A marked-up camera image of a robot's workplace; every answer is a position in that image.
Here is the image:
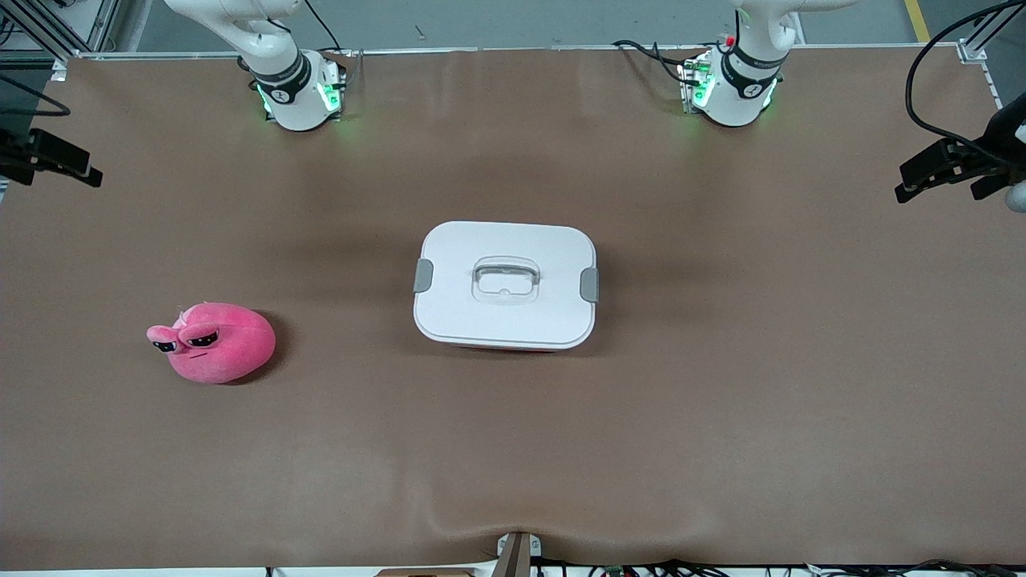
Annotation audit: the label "pink plush toy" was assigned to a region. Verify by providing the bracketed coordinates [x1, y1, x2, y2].
[146, 301, 277, 385]

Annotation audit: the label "white box lid grey clips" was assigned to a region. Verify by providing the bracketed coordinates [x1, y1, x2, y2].
[413, 221, 600, 352]

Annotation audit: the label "pink plastic box base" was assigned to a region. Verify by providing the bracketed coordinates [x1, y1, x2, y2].
[445, 343, 562, 354]

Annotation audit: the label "brown table mat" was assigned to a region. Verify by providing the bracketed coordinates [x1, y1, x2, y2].
[0, 44, 1026, 571]

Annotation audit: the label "aluminium frame post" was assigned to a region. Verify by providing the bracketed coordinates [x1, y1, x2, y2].
[958, 0, 1026, 63]

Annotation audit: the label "aluminium frame struts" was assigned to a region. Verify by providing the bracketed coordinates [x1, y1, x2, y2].
[0, 0, 121, 81]

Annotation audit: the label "black right arm base cable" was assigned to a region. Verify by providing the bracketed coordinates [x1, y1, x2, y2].
[301, 0, 347, 57]

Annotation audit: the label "black left arm base cables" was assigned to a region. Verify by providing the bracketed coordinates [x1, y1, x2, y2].
[613, 38, 706, 89]

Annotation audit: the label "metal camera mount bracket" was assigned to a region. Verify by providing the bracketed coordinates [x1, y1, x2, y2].
[495, 531, 543, 577]

